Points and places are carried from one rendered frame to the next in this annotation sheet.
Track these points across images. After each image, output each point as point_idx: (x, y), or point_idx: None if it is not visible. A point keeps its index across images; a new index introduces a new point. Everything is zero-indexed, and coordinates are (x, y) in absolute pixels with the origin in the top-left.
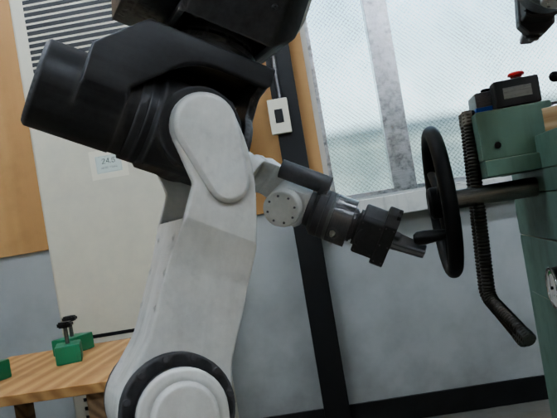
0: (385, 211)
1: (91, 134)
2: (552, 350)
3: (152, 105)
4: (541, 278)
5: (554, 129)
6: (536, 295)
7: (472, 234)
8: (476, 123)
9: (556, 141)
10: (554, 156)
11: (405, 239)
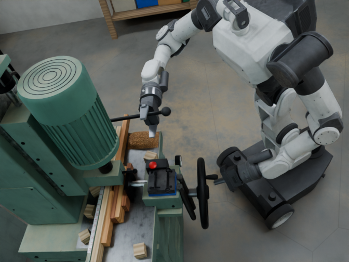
0: (227, 169)
1: None
2: (172, 241)
3: None
4: (167, 230)
5: (159, 147)
6: (169, 246)
7: (192, 209)
8: (179, 168)
9: (160, 149)
10: (161, 158)
11: (220, 179)
